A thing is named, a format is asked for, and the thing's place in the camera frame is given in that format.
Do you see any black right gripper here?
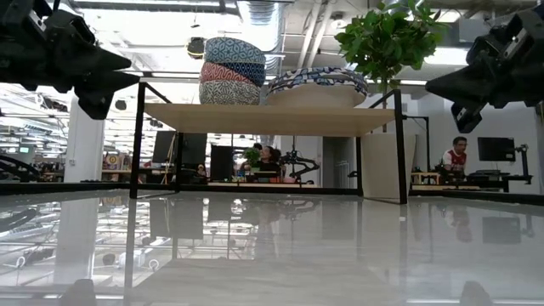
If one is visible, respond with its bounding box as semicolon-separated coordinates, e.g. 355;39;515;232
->
426;8;544;134

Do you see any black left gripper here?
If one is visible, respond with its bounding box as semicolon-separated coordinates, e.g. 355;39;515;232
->
0;0;140;120

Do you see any blue-white patterned shallow plate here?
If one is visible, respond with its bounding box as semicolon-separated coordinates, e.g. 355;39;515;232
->
266;76;369;95
271;66;366;82
268;71;368;89
265;80;369;108

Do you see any hexagon-patterned ceramic bowl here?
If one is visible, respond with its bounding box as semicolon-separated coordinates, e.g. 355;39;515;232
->
203;37;267;65

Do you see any scale-patterned ceramic bowl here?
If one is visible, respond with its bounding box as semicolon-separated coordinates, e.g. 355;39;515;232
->
220;62;267;88

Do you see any wooden shelf with black legs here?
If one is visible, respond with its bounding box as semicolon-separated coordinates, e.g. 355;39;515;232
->
129;82;430;205

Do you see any person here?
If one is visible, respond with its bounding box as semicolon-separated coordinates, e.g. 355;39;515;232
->
254;145;282;173
441;135;468;175

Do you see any white pillar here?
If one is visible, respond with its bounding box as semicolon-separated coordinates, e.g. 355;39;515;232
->
63;99;106;184

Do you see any black background desk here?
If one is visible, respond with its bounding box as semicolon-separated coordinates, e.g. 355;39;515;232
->
467;168;533;192

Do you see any light wooden bench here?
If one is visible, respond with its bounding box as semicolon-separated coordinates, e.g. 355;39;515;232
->
410;172;443;186

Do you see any white plant pot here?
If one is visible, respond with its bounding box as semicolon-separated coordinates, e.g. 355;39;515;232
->
360;133;417;201

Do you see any green leafy plant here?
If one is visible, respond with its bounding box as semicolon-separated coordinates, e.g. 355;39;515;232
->
334;0;451;133

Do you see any small green background plant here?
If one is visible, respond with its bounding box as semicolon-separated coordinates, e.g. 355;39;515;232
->
244;147;261;171

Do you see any black wall monitor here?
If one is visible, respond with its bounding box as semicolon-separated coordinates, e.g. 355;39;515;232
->
477;136;517;162

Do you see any black ceiling dome camera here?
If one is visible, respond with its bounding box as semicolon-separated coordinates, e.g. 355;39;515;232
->
186;37;208;60

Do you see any black metal table frame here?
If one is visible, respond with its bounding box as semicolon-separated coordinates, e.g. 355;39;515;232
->
0;181;544;206

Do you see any silver ventilation duct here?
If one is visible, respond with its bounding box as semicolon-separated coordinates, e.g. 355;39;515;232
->
246;0;281;26

